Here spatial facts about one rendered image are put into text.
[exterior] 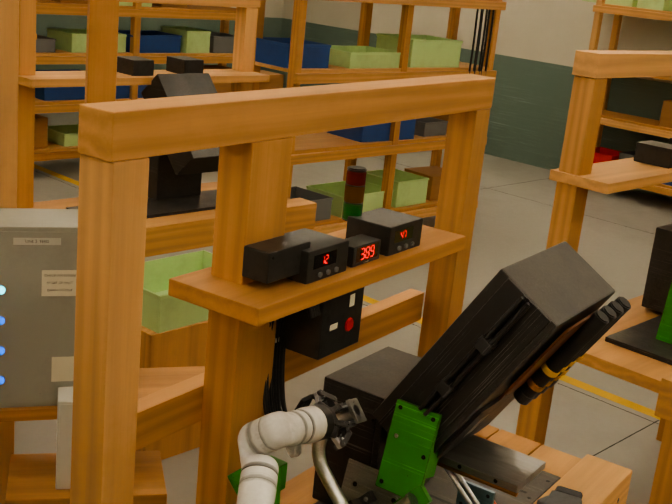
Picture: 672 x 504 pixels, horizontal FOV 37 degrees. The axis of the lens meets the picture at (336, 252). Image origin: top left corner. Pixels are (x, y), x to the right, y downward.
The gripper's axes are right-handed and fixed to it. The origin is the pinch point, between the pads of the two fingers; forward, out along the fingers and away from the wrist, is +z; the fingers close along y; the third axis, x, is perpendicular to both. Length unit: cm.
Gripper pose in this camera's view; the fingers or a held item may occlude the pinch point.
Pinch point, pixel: (346, 415)
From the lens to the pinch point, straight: 224.8
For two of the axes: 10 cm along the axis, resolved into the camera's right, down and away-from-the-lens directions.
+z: 5.1, 0.2, 8.6
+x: -7.6, 4.8, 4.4
